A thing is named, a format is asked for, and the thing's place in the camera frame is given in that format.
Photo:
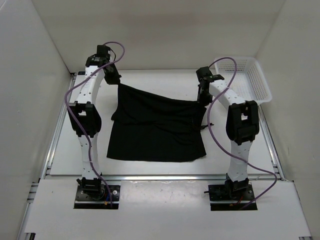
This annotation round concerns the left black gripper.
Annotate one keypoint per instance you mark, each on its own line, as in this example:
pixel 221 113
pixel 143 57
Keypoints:
pixel 115 79

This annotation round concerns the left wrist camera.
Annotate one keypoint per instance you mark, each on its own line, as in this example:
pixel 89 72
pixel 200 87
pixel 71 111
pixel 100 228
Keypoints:
pixel 100 58

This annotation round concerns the aluminium left rail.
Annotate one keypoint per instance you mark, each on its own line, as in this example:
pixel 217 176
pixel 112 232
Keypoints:
pixel 64 155

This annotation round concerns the white perforated plastic basket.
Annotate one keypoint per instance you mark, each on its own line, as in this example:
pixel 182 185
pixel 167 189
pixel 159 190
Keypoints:
pixel 246 77

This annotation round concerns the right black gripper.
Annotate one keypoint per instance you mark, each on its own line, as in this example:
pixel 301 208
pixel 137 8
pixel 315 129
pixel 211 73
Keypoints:
pixel 205 102

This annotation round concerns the aluminium rail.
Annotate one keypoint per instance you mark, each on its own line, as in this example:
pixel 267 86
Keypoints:
pixel 172 177
pixel 64 155

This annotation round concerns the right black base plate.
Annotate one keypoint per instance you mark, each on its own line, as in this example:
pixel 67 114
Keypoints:
pixel 221 200

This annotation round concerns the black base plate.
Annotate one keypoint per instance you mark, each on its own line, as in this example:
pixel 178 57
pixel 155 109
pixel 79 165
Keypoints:
pixel 102 201
pixel 221 200

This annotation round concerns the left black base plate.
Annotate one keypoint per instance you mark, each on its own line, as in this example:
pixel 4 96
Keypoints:
pixel 102 201

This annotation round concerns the aluminium front rail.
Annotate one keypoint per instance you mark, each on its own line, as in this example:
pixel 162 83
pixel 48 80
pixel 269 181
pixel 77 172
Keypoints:
pixel 172 177

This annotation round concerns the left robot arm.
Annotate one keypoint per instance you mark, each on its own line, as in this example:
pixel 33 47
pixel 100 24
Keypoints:
pixel 86 122

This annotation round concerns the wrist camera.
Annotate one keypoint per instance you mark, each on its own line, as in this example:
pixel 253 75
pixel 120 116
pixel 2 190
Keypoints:
pixel 205 74
pixel 100 58

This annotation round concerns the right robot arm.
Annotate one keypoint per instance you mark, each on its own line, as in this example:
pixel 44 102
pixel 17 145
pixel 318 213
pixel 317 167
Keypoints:
pixel 242 126

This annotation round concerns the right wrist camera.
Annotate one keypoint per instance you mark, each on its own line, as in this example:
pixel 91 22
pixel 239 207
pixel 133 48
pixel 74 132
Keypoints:
pixel 205 74

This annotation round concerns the black shorts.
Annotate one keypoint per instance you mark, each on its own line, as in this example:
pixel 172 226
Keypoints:
pixel 154 128

